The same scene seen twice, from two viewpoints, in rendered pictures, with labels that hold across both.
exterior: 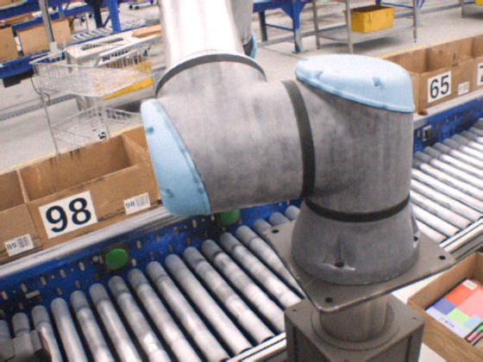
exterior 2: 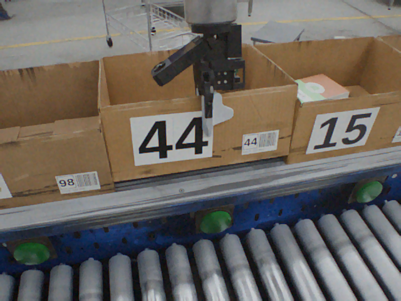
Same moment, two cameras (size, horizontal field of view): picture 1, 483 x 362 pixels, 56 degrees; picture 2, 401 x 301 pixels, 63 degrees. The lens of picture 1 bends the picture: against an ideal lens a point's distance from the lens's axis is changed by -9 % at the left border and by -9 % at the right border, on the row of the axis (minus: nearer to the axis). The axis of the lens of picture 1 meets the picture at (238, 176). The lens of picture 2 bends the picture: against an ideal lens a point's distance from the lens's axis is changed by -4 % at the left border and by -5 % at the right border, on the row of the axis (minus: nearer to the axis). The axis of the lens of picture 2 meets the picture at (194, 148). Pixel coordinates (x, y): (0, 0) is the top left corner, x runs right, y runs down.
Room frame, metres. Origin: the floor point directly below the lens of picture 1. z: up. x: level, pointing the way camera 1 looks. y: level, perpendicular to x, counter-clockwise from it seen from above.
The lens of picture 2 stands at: (0.92, -0.01, 1.41)
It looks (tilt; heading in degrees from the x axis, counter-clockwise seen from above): 41 degrees down; 13
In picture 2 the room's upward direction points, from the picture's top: straight up
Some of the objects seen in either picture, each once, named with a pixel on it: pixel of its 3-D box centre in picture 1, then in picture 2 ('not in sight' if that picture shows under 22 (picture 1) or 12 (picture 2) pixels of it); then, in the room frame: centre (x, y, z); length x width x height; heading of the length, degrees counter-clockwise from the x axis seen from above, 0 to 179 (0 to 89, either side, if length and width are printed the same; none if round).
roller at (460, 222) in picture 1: (417, 200); not in sight; (1.43, -0.62, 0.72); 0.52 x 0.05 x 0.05; 25
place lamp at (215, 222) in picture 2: (229, 215); (215, 223); (1.38, 0.05, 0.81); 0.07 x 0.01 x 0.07; 115
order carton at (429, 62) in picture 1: (424, 77); not in sight; (2.07, -0.91, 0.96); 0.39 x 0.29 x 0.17; 115
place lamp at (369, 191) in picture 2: not in sight; (369, 193); (1.54, -0.31, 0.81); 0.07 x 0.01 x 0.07; 115
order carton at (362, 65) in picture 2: not in sight; (336, 93); (1.74, -0.21, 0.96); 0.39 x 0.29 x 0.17; 115
